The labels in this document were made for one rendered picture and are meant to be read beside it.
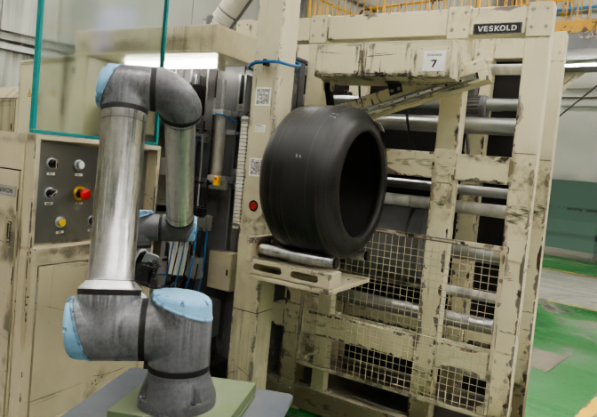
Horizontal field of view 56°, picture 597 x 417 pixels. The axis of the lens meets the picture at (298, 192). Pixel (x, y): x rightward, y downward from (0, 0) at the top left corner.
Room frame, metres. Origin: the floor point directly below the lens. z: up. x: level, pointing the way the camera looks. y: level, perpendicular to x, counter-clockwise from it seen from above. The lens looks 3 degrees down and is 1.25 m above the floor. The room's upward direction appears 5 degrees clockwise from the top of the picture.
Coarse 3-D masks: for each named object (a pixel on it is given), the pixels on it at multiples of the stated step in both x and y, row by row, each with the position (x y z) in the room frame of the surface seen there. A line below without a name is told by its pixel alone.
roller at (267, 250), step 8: (264, 248) 2.20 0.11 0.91; (272, 248) 2.18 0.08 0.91; (280, 248) 2.17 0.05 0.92; (288, 248) 2.16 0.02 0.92; (272, 256) 2.19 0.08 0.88; (280, 256) 2.16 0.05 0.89; (288, 256) 2.14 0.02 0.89; (296, 256) 2.12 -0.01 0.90; (304, 256) 2.10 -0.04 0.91; (312, 256) 2.09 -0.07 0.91; (320, 256) 2.08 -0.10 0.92; (328, 256) 2.07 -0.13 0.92; (312, 264) 2.10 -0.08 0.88; (320, 264) 2.07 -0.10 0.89; (328, 264) 2.05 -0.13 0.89; (336, 264) 2.05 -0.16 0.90
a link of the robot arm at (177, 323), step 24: (168, 288) 1.41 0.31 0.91; (144, 312) 1.31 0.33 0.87; (168, 312) 1.30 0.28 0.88; (192, 312) 1.31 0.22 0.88; (144, 336) 1.28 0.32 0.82; (168, 336) 1.29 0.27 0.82; (192, 336) 1.31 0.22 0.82; (144, 360) 1.32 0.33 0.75; (168, 360) 1.30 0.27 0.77; (192, 360) 1.31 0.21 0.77
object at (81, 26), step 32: (64, 0) 1.87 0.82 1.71; (96, 0) 1.98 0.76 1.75; (128, 0) 2.10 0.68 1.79; (160, 0) 2.23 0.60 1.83; (64, 32) 1.88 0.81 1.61; (96, 32) 1.98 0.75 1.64; (128, 32) 2.11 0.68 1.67; (160, 32) 2.24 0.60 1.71; (64, 64) 1.88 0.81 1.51; (96, 64) 1.99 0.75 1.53; (128, 64) 2.12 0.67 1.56; (160, 64) 2.26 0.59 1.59; (32, 96) 1.80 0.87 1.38; (64, 96) 1.89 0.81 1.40; (32, 128) 1.79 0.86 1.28; (64, 128) 1.90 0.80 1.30; (96, 128) 2.01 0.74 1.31
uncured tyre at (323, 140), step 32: (288, 128) 2.08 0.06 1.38; (320, 128) 2.02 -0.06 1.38; (352, 128) 2.06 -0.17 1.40; (288, 160) 2.01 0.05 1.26; (320, 160) 1.95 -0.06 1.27; (352, 160) 2.49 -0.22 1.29; (384, 160) 2.33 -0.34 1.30; (288, 192) 1.99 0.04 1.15; (320, 192) 1.95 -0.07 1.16; (352, 192) 2.50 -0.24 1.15; (384, 192) 2.36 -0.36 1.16; (288, 224) 2.04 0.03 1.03; (320, 224) 1.98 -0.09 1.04; (352, 224) 2.42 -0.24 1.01
